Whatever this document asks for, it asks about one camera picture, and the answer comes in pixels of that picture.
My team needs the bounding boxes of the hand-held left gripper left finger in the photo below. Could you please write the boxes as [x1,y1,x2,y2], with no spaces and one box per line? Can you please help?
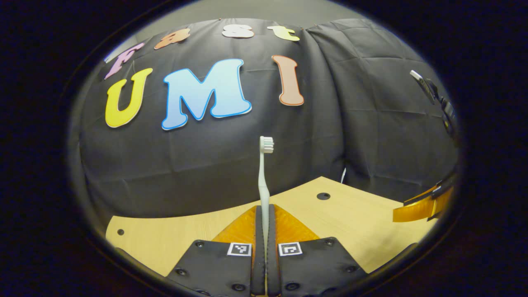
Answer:
[165,205,264,297]

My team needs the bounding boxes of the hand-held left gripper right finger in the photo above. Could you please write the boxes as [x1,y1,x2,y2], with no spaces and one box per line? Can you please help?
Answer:
[267,204,368,297]

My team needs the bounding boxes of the black backdrop cloth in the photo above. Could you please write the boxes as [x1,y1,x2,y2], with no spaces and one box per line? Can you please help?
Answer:
[76,19,458,219]

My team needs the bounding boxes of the pale green toothbrush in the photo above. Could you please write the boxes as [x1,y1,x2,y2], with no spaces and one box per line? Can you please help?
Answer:
[258,136,275,244]

